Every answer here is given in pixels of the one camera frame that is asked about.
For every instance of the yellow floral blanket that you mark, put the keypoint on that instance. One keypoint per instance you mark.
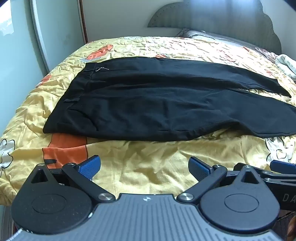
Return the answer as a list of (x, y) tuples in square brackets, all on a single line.
[(143, 160)]

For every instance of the grey padded headboard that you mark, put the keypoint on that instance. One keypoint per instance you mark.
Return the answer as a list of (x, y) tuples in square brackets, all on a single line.
[(231, 18)]

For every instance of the frosted glass wardrobe door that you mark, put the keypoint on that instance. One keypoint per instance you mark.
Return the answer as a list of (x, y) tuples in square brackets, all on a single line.
[(16, 58)]

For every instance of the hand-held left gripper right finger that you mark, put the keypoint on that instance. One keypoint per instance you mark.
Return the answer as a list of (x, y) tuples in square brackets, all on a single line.
[(197, 168)]

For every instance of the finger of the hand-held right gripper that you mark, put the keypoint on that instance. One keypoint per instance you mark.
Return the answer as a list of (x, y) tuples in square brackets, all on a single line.
[(282, 166)]

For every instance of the black pants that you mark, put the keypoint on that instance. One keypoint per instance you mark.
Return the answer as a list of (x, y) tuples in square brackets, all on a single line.
[(161, 102)]

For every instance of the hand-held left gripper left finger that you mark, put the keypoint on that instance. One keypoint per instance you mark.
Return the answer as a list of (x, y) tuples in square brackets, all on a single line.
[(90, 167)]

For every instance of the brown wooden trim strip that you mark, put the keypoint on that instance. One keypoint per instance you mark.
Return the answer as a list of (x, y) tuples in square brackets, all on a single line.
[(83, 20)]

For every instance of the grey pillow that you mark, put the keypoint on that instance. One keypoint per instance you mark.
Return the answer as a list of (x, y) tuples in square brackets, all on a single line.
[(215, 37)]

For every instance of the white crumpled cloth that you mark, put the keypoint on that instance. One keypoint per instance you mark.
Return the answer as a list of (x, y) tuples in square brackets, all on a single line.
[(286, 64)]

